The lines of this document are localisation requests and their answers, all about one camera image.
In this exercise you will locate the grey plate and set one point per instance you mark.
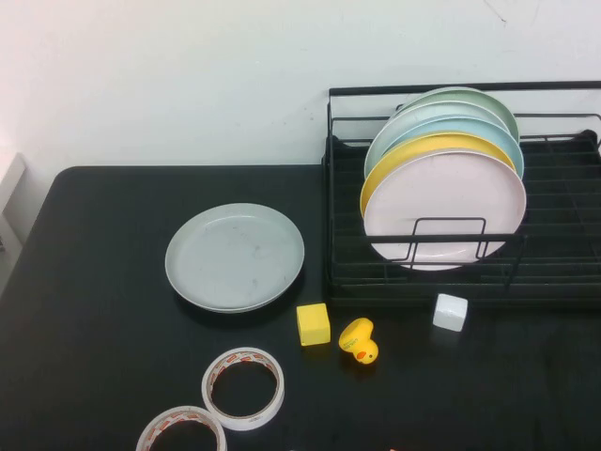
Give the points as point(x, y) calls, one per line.
point(235, 256)

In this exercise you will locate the yellow plate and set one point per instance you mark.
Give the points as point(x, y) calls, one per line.
point(399, 152)

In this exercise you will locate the pink plate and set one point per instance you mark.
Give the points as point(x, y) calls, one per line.
point(446, 202)

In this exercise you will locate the pale mint plate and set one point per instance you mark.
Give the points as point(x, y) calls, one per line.
point(436, 109)

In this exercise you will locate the light blue plate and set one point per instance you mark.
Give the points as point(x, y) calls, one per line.
point(469, 127)

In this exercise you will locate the green plate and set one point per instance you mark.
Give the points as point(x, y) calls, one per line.
point(488, 101)

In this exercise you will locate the yellow foam cube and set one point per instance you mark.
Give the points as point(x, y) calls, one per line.
point(313, 325)

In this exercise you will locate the yellow rubber duck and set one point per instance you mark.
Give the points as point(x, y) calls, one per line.
point(358, 340)

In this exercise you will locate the white double-sided tape roll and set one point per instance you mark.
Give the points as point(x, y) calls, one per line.
point(155, 425)
point(277, 385)

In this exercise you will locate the white cube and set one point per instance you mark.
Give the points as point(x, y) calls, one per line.
point(450, 313)

